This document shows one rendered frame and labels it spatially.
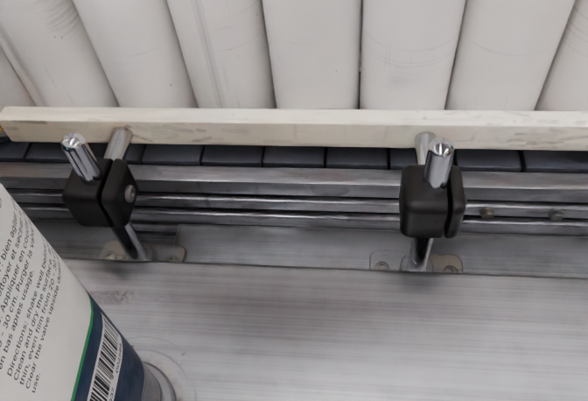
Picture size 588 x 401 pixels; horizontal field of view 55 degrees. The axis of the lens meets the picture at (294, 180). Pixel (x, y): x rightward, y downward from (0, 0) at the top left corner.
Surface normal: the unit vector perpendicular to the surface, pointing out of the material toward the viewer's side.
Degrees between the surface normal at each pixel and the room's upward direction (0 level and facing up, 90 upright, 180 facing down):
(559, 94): 90
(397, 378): 0
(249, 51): 90
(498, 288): 0
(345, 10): 90
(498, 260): 0
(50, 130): 90
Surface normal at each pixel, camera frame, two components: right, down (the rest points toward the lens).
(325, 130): -0.08, 0.79
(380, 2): -0.71, 0.59
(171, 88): 0.62, 0.59
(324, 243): -0.07, -0.61
